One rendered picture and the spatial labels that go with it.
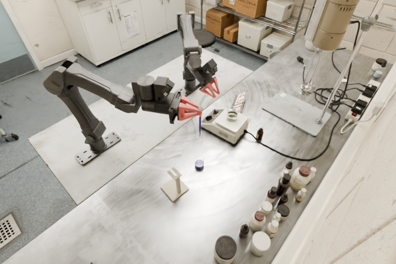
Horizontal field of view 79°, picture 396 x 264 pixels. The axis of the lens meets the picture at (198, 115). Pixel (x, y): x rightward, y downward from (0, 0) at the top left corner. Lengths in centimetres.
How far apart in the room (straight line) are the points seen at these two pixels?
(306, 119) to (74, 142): 113
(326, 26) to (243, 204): 74
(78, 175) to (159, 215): 39
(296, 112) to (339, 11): 53
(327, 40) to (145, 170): 89
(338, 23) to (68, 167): 121
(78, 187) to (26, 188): 137
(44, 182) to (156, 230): 160
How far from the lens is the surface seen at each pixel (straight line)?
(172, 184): 100
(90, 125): 104
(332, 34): 108
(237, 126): 109
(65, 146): 127
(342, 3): 104
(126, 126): 125
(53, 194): 230
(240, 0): 331
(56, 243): 104
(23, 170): 259
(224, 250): 84
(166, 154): 110
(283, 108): 136
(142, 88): 77
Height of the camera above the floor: 178
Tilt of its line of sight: 45 degrees down
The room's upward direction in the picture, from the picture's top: straight up
